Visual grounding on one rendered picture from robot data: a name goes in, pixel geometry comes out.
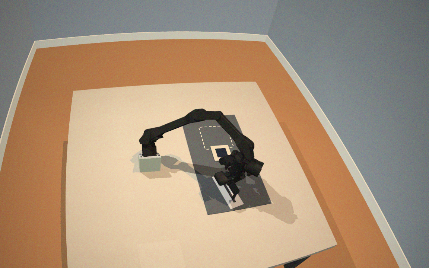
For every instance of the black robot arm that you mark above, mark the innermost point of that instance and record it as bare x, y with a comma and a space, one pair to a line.
238, 159

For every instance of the dark grey rectangular mat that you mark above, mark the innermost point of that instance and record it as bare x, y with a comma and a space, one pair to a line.
252, 191

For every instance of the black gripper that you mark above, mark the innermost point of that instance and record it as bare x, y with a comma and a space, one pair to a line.
226, 178

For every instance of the cream square tile with dark centre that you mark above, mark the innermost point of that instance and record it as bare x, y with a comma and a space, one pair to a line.
220, 151

